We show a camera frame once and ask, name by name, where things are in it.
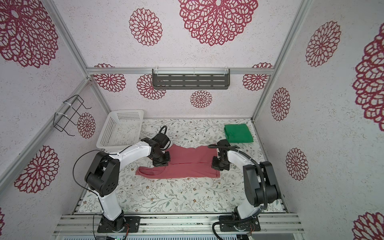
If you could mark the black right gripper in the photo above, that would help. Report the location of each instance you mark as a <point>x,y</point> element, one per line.
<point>215,165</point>

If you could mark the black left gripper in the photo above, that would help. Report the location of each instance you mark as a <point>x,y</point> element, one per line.
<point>165,163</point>

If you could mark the green tank top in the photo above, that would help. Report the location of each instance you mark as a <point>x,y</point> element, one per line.
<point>238,133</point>

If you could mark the pink tank top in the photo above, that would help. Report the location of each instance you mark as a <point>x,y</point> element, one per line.
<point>184,163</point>

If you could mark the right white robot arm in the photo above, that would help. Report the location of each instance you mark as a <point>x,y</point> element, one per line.
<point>260,182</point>

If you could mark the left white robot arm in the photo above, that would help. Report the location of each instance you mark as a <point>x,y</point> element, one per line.
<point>103,174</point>

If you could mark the white plastic laundry basket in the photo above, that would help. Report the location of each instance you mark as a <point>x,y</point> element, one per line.
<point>121,129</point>

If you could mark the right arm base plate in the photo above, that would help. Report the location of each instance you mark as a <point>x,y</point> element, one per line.
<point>228,224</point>

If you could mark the dark grey wall shelf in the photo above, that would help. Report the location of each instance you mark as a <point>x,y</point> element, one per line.
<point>191,80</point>

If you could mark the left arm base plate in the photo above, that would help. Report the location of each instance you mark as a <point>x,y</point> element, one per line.
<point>122,224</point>

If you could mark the black wire wall rack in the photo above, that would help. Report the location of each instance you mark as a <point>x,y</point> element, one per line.
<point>72,108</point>

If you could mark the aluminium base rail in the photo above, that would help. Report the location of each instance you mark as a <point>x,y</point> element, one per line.
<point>179,224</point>

